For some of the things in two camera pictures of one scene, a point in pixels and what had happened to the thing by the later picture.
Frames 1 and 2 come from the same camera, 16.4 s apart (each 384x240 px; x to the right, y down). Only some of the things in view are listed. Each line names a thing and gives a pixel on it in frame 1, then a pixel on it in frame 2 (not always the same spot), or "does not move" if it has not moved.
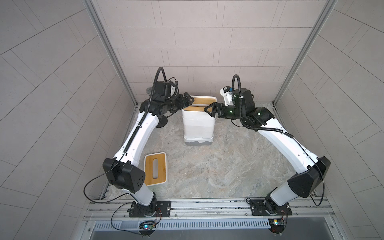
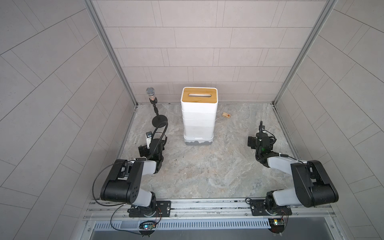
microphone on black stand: [162, 121] does not move
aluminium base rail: [205, 207] does not move
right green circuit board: [277, 225] does not move
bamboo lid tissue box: [155, 167] → [199, 99]
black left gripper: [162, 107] → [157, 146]
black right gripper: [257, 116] → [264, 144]
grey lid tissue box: [200, 139] does not move
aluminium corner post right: [323, 17] does not move
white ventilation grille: [185, 225] does not move
